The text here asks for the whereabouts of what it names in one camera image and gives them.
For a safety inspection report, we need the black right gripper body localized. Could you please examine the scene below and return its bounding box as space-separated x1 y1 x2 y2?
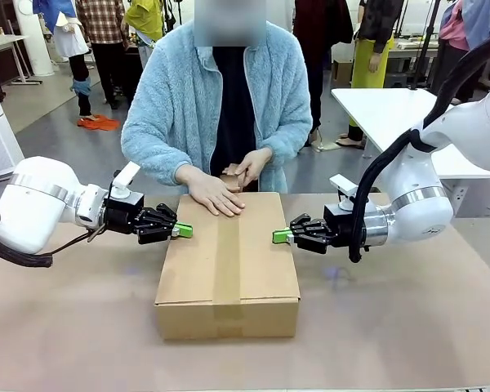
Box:
323 203 355 248

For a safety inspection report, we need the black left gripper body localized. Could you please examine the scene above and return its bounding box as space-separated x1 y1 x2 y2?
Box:
103 191 145 236

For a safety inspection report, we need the brown cardboard box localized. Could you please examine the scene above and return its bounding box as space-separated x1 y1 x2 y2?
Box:
154 191 302 341

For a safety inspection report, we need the brown packing tape roll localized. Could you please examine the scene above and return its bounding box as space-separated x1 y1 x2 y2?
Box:
221 162 250 193

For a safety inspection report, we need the person's left forearm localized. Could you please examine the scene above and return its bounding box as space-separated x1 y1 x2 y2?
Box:
261 122 314 180

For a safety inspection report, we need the person's right forearm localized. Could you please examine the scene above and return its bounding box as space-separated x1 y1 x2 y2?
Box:
121 134 197 185

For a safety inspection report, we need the person's right hand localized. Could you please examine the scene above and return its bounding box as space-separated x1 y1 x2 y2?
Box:
174 162 246 217

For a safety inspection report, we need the person's left hand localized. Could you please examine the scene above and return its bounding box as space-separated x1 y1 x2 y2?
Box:
230 147 274 185

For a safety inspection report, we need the brown tape strip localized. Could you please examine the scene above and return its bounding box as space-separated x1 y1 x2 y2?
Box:
212 203 246 338

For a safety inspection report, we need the orange cloth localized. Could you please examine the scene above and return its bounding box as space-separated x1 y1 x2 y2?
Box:
77 114 122 132

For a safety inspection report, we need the person in blue fleece jacket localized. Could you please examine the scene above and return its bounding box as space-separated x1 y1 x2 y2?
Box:
121 18 314 195

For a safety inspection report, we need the small background cardboard box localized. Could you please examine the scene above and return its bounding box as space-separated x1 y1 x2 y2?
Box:
332 60 354 87

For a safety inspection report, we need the person in dark red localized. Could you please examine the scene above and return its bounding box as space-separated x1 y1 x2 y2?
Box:
292 0 354 148

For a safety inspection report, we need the person with yellow apron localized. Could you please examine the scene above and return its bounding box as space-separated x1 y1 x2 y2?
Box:
336 0 405 150

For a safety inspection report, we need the person in plaid shirt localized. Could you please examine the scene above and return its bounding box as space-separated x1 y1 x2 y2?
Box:
75 0 134 110

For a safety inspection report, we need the white round pillar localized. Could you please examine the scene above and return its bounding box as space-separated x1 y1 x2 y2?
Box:
22 0 56 78

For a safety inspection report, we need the person in yellow-green top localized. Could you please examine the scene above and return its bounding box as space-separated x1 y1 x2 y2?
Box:
124 0 165 47

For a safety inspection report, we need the black tripod stand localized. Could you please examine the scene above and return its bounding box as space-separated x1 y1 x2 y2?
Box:
408 0 441 91

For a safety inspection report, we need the white side table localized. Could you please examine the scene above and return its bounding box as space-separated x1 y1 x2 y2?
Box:
0 34 44 87

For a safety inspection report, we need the person in pink and blue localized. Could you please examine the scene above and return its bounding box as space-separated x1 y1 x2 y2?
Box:
430 0 490 104

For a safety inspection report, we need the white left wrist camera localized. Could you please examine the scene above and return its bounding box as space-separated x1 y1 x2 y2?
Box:
110 161 142 200

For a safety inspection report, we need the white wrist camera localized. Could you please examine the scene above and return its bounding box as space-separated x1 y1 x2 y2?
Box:
110 161 142 200
329 174 359 206

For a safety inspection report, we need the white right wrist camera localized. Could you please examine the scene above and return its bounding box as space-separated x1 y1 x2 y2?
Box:
329 174 359 206

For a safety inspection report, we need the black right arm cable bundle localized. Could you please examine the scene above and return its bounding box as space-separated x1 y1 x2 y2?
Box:
348 38 490 264

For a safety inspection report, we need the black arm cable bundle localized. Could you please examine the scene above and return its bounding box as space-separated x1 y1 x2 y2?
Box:
348 38 490 264
0 203 55 269

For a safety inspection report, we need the black left arm cable bundle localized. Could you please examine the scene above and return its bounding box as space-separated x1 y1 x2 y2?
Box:
0 203 55 269

